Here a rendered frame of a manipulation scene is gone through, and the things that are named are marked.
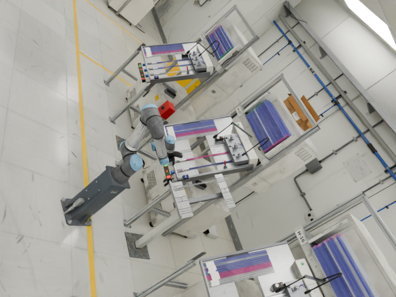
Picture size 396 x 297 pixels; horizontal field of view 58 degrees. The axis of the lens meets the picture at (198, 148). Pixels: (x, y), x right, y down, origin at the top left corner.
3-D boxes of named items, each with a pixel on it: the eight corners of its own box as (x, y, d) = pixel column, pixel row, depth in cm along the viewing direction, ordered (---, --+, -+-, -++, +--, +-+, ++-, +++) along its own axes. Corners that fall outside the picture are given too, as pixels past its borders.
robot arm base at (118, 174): (114, 183, 270) (122, 176, 266) (108, 167, 277) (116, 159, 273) (128, 185, 282) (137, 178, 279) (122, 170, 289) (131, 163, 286)
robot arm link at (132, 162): (122, 174, 268) (135, 164, 263) (119, 160, 275) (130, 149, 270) (134, 177, 277) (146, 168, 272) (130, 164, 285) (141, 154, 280)
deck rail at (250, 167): (177, 184, 318) (177, 180, 313) (177, 182, 319) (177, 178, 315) (253, 169, 331) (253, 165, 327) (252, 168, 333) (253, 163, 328)
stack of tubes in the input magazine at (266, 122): (263, 152, 322) (288, 134, 312) (244, 114, 355) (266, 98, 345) (270, 157, 331) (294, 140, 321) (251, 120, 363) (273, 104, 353)
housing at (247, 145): (247, 169, 333) (250, 159, 322) (231, 132, 364) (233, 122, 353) (256, 167, 334) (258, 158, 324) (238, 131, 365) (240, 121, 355)
